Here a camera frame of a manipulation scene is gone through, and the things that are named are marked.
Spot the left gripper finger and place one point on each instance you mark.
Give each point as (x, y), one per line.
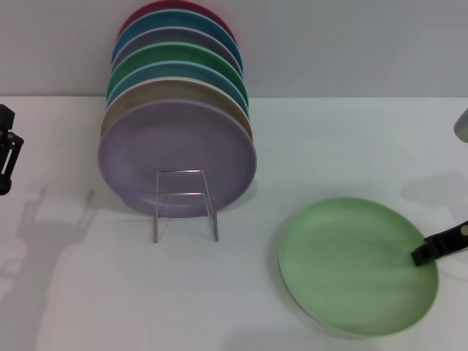
(7, 157)

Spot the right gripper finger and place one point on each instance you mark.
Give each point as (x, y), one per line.
(444, 243)

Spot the light green plate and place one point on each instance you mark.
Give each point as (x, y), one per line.
(351, 270)

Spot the lavender plate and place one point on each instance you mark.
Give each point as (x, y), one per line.
(175, 139)

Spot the beige plate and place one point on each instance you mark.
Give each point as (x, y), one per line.
(172, 91)

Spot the light blue plate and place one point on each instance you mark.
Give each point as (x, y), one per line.
(164, 71)

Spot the dark green plate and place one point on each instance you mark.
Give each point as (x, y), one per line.
(175, 53)

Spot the grey purple plate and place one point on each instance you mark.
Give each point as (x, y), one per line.
(175, 36)

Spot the teal blue plate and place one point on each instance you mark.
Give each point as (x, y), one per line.
(175, 20)

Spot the red plate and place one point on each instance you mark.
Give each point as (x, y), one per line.
(204, 8)

